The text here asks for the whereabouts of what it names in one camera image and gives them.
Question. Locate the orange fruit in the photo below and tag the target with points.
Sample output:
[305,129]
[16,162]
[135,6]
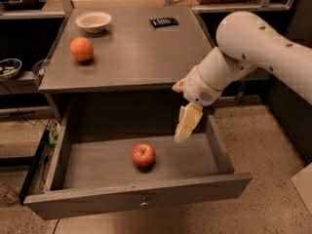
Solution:
[81,49]

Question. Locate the blue patterned bowl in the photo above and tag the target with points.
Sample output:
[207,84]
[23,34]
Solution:
[10,67]

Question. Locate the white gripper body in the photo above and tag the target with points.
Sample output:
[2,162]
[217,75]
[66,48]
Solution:
[197,88]

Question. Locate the small metal drawer knob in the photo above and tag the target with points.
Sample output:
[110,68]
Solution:
[144,204]

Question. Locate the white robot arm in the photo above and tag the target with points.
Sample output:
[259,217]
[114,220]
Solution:
[244,43]

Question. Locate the grey side shelf bar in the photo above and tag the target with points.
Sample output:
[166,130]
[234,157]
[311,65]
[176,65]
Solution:
[256,75]

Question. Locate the clear plastic container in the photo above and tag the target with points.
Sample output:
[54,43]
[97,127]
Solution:
[39,68]

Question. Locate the red apple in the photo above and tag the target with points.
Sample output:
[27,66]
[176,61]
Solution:
[143,155]

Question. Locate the black remote control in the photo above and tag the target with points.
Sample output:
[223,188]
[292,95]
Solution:
[163,22]

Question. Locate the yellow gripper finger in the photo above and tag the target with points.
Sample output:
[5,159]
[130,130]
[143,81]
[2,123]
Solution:
[188,119]
[178,87]

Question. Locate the grey cabinet with counter top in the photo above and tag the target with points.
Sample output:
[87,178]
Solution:
[129,52]

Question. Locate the black floor rail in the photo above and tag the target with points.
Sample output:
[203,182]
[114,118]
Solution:
[34,161]

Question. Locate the white paper bowl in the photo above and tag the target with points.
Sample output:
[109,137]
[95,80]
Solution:
[93,22]

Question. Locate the open grey top drawer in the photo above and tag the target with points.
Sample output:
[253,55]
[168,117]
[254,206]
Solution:
[92,170]

